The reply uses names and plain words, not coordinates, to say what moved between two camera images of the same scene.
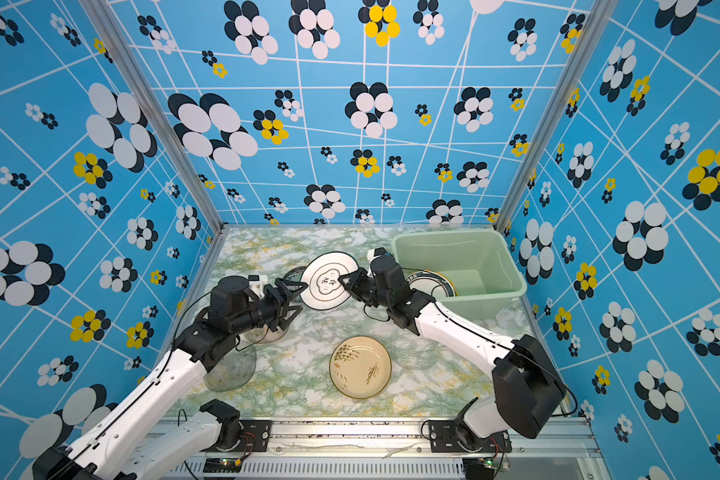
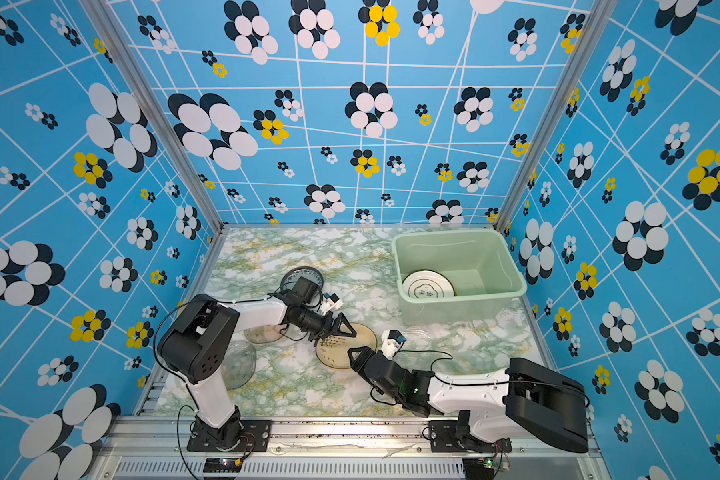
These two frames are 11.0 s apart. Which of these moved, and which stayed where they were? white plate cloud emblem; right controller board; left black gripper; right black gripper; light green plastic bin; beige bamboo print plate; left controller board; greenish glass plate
Moved: right black gripper; beige bamboo print plate; white plate cloud emblem; left black gripper
Stayed: greenish glass plate; left controller board; right controller board; light green plastic bin
